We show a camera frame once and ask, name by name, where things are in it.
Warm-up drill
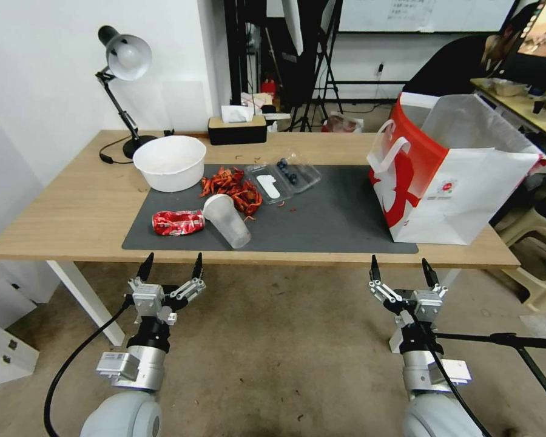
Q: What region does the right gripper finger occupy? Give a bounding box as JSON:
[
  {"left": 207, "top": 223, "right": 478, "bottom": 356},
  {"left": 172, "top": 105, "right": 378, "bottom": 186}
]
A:
[
  {"left": 368, "top": 255, "right": 405, "bottom": 305},
  {"left": 422, "top": 258, "right": 448, "bottom": 295}
]

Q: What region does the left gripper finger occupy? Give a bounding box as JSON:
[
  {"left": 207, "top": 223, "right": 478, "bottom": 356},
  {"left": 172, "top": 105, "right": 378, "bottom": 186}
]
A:
[
  {"left": 127, "top": 252, "right": 155, "bottom": 293},
  {"left": 170, "top": 252, "right": 206, "bottom": 307}
]

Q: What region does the red white delivery bag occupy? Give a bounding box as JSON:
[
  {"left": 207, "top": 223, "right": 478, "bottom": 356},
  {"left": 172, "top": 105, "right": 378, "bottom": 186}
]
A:
[{"left": 366, "top": 92, "right": 546, "bottom": 246}]

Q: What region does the clear disposable takeout box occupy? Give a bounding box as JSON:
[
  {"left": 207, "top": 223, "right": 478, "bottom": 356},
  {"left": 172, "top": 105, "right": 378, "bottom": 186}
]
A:
[{"left": 245, "top": 156, "right": 322, "bottom": 206}]

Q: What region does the black tissue box wooden lid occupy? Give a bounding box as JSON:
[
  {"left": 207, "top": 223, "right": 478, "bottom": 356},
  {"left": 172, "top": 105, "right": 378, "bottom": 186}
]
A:
[{"left": 207, "top": 105, "right": 268, "bottom": 146}]

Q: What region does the red plastic bag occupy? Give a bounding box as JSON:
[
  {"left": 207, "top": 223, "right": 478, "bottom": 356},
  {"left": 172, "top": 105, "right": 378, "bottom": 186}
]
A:
[{"left": 322, "top": 113, "right": 365, "bottom": 134}]

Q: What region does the white table leg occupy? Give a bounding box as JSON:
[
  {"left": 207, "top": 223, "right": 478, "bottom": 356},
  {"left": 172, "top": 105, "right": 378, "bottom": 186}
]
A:
[{"left": 47, "top": 260, "right": 124, "bottom": 347}]

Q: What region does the crushed red soda can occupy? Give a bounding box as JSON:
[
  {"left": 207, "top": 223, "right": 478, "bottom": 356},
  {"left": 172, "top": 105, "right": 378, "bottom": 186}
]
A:
[{"left": 152, "top": 209, "right": 207, "bottom": 237}]

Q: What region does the clear plastic cup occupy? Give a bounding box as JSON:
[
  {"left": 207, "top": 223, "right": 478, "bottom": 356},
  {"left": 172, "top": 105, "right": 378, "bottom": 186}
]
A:
[{"left": 203, "top": 194, "right": 253, "bottom": 250}]

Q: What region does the dark grey table mat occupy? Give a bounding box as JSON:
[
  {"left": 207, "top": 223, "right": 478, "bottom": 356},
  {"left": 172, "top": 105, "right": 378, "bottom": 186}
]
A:
[{"left": 121, "top": 164, "right": 419, "bottom": 254}]

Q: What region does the black tripod pole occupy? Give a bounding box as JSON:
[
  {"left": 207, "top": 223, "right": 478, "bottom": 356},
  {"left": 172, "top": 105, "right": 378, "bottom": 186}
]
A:
[{"left": 434, "top": 331, "right": 546, "bottom": 413}]

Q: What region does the beige plastic stool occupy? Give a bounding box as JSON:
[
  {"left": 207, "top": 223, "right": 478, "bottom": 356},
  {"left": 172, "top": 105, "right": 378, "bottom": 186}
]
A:
[{"left": 494, "top": 199, "right": 546, "bottom": 312}]

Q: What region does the red food scraps pile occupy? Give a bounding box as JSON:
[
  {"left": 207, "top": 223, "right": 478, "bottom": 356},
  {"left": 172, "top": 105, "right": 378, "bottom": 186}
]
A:
[{"left": 198, "top": 165, "right": 263, "bottom": 217}]

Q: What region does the large white bowl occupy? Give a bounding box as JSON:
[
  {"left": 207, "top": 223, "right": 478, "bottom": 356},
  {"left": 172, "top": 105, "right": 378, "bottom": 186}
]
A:
[{"left": 132, "top": 135, "right": 207, "bottom": 194}]

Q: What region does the white cabinet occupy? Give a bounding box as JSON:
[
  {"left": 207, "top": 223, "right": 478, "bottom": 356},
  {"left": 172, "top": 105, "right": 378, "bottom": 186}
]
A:
[{"left": 0, "top": 262, "right": 61, "bottom": 389}]

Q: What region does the wooden side desk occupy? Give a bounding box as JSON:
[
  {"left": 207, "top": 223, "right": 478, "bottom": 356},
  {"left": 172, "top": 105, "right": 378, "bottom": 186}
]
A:
[{"left": 470, "top": 77, "right": 546, "bottom": 158}]

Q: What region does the clear plastic food container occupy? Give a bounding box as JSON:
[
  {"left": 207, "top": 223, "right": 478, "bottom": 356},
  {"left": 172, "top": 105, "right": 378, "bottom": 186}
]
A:
[{"left": 488, "top": 77, "right": 527, "bottom": 97}]

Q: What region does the person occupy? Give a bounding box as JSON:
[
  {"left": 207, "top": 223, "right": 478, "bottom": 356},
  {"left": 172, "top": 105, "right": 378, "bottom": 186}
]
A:
[{"left": 402, "top": 19, "right": 530, "bottom": 99}]

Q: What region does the black desk lamp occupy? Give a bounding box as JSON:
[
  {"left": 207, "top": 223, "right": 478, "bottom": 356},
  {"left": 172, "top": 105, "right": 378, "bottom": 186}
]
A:
[{"left": 95, "top": 25, "right": 159, "bottom": 160}]

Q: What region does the black light stand tripod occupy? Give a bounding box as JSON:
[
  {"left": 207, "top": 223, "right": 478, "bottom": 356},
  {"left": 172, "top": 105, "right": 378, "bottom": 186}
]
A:
[{"left": 287, "top": 0, "right": 345, "bottom": 134}]

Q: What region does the black metal rack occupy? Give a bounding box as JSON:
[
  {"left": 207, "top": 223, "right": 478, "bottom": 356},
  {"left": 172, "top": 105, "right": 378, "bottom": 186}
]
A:
[{"left": 224, "top": 0, "right": 264, "bottom": 106}]

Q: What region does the whiteboard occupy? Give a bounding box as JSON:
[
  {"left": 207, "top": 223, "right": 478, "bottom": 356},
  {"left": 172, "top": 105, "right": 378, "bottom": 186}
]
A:
[{"left": 335, "top": 0, "right": 521, "bottom": 33}]

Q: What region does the computer monitor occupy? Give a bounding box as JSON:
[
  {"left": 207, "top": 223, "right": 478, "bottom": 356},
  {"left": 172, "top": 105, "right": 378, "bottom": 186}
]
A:
[{"left": 500, "top": 0, "right": 546, "bottom": 73}]

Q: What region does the white softbox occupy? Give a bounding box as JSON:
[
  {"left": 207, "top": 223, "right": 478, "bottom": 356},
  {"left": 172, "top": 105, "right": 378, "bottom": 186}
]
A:
[{"left": 280, "top": 0, "right": 306, "bottom": 53}]

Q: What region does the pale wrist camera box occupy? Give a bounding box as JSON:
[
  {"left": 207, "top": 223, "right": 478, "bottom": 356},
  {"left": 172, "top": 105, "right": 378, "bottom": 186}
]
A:
[
  {"left": 131, "top": 283, "right": 166, "bottom": 318},
  {"left": 413, "top": 288, "right": 443, "bottom": 320}
]

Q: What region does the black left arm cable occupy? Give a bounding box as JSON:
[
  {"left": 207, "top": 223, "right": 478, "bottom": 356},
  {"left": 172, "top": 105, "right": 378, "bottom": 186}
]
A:
[{"left": 44, "top": 298, "right": 138, "bottom": 437}]

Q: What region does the black lamp power cord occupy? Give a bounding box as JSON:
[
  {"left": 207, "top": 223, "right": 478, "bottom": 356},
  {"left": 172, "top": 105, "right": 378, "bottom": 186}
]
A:
[{"left": 99, "top": 136, "right": 135, "bottom": 166}]

